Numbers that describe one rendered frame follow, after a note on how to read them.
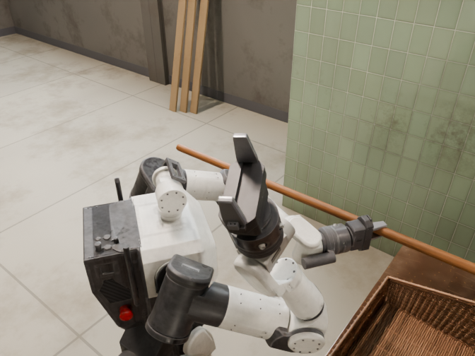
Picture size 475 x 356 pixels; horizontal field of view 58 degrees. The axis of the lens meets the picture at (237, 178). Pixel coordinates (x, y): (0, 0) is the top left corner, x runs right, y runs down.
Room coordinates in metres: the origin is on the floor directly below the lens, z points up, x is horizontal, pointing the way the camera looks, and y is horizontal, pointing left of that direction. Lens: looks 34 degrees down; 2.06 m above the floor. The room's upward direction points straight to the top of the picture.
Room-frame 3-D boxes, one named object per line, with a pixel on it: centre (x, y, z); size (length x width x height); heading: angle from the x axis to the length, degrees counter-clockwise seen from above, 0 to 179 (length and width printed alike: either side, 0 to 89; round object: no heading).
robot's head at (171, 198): (0.82, 0.16, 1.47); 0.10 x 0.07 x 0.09; 17
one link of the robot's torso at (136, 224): (0.80, 0.22, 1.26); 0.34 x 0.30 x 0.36; 17
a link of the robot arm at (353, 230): (0.98, -0.34, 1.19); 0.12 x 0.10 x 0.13; 107
